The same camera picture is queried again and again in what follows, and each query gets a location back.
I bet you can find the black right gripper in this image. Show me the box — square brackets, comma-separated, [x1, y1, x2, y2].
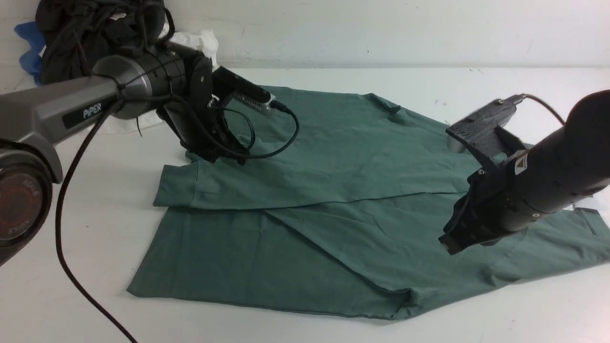
[438, 167, 525, 255]

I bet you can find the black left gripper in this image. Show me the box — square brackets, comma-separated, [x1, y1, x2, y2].
[157, 48, 250, 165]

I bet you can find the green long-sleeve top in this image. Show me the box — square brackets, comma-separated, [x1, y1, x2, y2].
[128, 87, 610, 321]

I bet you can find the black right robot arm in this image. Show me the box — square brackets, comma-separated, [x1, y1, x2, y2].
[439, 91, 610, 255]

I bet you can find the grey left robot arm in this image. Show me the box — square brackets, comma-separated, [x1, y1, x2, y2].
[0, 43, 268, 263]

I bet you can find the black crumpled garment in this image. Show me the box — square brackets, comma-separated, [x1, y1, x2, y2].
[35, 0, 175, 85]

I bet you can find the blue crumpled garment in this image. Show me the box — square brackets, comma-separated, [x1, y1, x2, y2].
[14, 21, 46, 87]

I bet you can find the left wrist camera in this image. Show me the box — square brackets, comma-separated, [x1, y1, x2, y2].
[212, 67, 276, 114]

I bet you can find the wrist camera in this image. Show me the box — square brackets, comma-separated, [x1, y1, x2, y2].
[445, 95, 527, 172]
[212, 67, 276, 114]

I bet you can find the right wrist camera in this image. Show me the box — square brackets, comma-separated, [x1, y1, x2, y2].
[445, 95, 527, 172]

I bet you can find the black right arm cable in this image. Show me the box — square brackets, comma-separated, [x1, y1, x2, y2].
[512, 94, 568, 127]

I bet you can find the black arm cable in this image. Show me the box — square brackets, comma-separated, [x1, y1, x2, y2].
[55, 0, 301, 343]
[512, 94, 568, 127]

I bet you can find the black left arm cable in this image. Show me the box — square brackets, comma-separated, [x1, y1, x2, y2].
[55, 0, 301, 343]

